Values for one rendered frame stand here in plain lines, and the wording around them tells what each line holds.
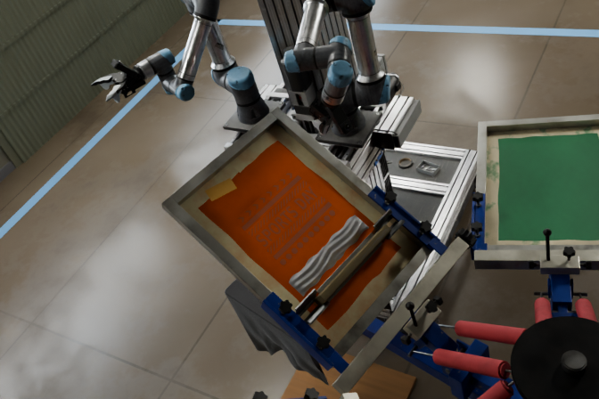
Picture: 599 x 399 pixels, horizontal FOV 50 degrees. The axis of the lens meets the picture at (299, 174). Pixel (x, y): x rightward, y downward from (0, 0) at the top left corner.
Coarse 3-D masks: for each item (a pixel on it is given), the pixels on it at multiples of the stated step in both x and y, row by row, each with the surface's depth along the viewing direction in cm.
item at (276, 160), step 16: (272, 144) 241; (256, 160) 237; (272, 160) 238; (288, 160) 239; (256, 176) 234; (272, 176) 235; (304, 176) 237; (320, 176) 238; (320, 192) 235; (336, 192) 236; (352, 208) 234; (336, 224) 230; (368, 224) 232; (320, 240) 226; (384, 256) 227; (368, 272) 224
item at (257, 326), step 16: (240, 304) 258; (256, 320) 258; (256, 336) 277; (272, 336) 258; (288, 336) 241; (272, 352) 276; (288, 352) 259; (304, 352) 240; (304, 368) 256; (320, 368) 246
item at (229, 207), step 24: (240, 192) 230; (216, 216) 224; (240, 240) 221; (312, 240) 226; (264, 264) 219; (288, 264) 220; (336, 264) 223; (288, 288) 216; (312, 288) 218; (360, 288) 221; (336, 312) 215
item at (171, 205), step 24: (264, 120) 241; (288, 120) 243; (240, 144) 235; (312, 144) 240; (216, 168) 229; (336, 168) 237; (192, 192) 224; (360, 192) 236; (216, 240) 216; (240, 264) 214; (408, 264) 224; (264, 288) 211
